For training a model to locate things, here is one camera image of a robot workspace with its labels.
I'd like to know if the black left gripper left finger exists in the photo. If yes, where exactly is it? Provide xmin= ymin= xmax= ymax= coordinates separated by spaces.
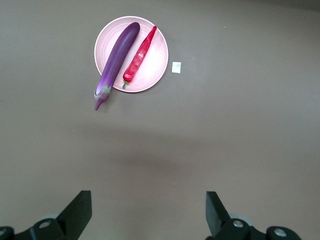
xmin=0 ymin=190 xmax=93 ymax=240

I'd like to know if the pink round plate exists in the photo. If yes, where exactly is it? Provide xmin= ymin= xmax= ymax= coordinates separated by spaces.
xmin=93 ymin=15 xmax=169 ymax=94

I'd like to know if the brown table cloth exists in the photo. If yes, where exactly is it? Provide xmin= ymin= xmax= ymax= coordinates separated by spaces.
xmin=0 ymin=0 xmax=320 ymax=240

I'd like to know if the red chili pepper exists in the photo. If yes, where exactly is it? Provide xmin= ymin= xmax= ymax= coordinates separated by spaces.
xmin=122 ymin=25 xmax=158 ymax=90

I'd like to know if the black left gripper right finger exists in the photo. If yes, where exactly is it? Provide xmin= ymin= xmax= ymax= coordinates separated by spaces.
xmin=204 ymin=191 xmax=305 ymax=240

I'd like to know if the long purple eggplant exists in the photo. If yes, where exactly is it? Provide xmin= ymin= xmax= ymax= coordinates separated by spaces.
xmin=93 ymin=21 xmax=141 ymax=111

